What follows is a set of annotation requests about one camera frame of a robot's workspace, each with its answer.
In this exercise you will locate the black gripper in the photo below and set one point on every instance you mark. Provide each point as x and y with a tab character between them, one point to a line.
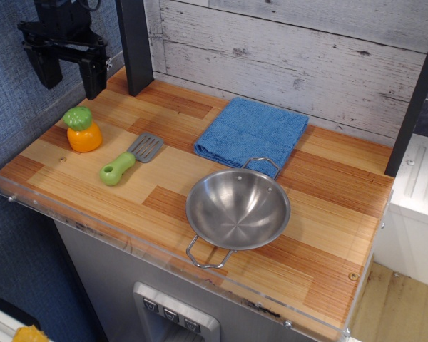
63	31

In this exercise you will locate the orange toy carrot green top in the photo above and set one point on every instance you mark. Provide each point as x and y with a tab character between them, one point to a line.
83	133

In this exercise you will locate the blue folded towel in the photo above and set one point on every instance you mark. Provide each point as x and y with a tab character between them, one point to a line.
252	134

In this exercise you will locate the grey toy fridge cabinet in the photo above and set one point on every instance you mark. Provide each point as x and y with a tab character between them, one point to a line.
108	272

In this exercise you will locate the silver dispenser button panel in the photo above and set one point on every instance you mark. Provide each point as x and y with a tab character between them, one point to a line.
165	318

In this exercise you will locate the yellow object bottom left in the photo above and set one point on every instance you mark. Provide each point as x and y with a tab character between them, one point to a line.
29	334

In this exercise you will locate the white side cabinet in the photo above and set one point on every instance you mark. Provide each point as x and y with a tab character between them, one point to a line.
402	240

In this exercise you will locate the clear acrylic table guard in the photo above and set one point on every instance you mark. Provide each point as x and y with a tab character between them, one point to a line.
336	184

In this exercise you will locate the green handled grey toy spatula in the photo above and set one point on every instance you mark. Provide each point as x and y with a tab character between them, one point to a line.
143	149

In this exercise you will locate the steel bowl with wire handles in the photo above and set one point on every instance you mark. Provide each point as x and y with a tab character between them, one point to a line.
238	209

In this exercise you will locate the dark grey right post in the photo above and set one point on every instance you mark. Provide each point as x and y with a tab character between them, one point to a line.
409	122

